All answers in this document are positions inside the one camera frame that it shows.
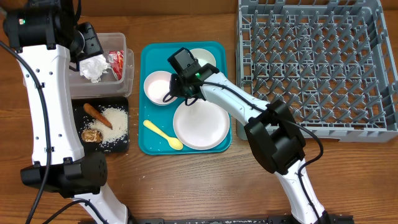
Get grey dishwasher rack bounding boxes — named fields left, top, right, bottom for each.
left=236, top=0, right=397, bottom=142

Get teal serving tray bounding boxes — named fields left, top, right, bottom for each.
left=138, top=41, right=233, bottom=156

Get clear plastic bin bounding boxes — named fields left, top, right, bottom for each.
left=22, top=32, right=135, bottom=100

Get black plastic tray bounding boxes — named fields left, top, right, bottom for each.
left=72, top=96, right=129, bottom=155

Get yellow plastic spoon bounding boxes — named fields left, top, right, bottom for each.
left=143, top=120, right=183, bottom=151

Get white bowl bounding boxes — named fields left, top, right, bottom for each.
left=190, top=48, right=216, bottom=67

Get red snack wrapper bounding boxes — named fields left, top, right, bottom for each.
left=108, top=50, right=124, bottom=80

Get white napkin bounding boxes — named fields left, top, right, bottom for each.
left=80, top=55, right=110, bottom=83

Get brown sausage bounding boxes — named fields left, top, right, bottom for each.
left=83, top=103, right=113, bottom=129

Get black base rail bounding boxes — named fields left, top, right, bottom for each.
left=133, top=215, right=354, bottom=224

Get brown food chunk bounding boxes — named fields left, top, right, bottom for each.
left=81, top=129, right=103, bottom=142

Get white round plate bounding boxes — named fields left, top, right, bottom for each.
left=173, top=100, right=231, bottom=151

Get pile of white rice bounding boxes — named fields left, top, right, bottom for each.
left=88, top=108, right=128, bottom=145

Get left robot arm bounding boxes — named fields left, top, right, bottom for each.
left=2, top=0, right=135, bottom=223

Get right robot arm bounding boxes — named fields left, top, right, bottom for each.
left=168, top=48, right=328, bottom=223

